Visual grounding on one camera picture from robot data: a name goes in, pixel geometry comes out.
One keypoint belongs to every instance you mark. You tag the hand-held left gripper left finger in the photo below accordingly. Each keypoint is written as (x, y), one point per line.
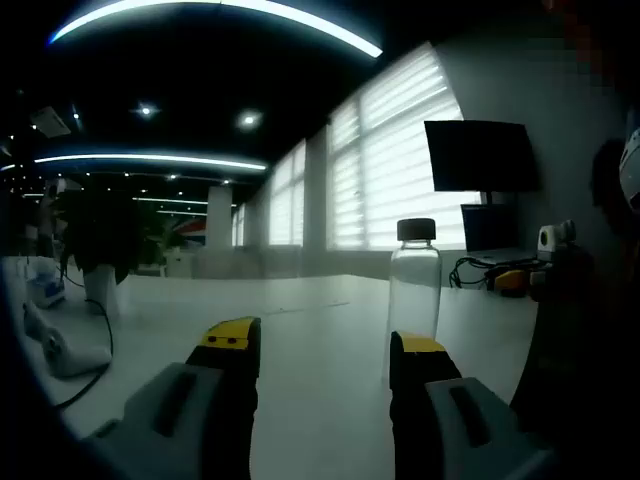
(190, 400)

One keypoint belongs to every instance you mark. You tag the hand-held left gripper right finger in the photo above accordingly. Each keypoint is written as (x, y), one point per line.
(440, 415)

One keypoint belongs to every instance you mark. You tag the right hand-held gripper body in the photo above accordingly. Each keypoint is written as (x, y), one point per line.
(562, 270)

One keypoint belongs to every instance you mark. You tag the clear glass cup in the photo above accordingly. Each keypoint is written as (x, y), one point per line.
(415, 285)

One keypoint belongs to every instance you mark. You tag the dark cup lid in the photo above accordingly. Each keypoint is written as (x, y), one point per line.
(416, 230)

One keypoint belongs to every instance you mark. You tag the open laptop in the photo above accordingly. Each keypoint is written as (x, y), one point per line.
(487, 230)

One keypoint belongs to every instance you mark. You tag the white tabletop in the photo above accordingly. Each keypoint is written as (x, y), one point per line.
(320, 340)

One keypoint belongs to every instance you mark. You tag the white worn device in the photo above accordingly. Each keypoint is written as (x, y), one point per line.
(631, 170)

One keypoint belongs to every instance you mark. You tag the black monitor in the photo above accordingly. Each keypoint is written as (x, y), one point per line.
(480, 155)

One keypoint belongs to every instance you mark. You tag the white handheld device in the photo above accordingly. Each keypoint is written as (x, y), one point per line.
(65, 355)

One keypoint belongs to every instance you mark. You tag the white plant pot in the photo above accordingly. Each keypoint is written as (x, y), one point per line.
(102, 295)

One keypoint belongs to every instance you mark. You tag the large window with blinds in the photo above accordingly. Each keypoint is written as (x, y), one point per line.
(400, 150)

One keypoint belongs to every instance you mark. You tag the blue and white box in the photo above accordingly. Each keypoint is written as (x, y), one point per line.
(45, 287)

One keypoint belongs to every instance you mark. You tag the white pillar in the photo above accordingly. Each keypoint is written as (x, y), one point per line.
(219, 217)

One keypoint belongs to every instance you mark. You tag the green potted plant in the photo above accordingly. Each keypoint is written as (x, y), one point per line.
(105, 225)

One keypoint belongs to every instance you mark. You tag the narrow window with blinds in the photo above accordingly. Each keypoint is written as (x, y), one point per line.
(287, 200)

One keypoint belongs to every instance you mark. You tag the thin curved ceiling light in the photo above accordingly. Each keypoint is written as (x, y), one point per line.
(150, 160)

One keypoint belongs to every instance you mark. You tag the round ceiling spotlight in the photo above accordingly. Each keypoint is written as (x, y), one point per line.
(248, 119)
(145, 110)

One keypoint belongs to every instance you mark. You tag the ceiling air vent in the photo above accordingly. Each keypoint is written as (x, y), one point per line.
(50, 121)

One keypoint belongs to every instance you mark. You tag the long curved ceiling light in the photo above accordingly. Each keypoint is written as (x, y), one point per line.
(240, 12)

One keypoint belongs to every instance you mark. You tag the red blue wall graphic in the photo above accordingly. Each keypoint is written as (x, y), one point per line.
(192, 232)

